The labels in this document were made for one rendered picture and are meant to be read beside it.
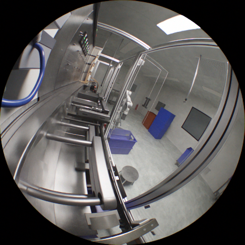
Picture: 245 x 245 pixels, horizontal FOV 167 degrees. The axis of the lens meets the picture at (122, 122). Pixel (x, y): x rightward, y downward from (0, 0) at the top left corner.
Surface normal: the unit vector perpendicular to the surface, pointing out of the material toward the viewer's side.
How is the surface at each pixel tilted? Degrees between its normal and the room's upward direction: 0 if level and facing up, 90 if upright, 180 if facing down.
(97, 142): 0
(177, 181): 90
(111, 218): 19
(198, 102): 90
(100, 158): 0
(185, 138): 90
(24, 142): 0
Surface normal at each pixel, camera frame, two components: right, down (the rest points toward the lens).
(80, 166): 0.39, -0.84
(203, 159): -0.87, -0.19
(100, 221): 0.09, -0.86
